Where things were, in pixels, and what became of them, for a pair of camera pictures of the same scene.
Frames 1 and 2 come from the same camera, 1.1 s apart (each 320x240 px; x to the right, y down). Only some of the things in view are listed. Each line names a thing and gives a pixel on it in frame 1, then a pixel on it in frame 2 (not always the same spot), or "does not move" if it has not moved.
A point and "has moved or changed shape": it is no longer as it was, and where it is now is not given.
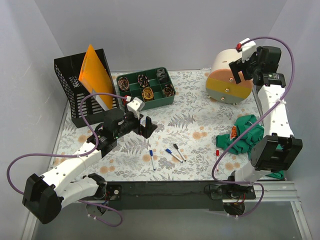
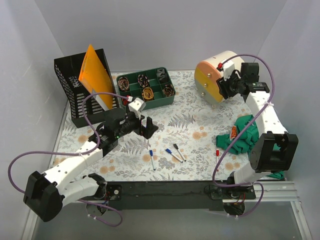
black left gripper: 141,125 does not move
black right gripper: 242,64 to 224,85
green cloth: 245,143 does not move
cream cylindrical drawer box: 221,85 has moved or changed shape
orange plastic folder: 93,74 does not move
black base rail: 176,194 does not move
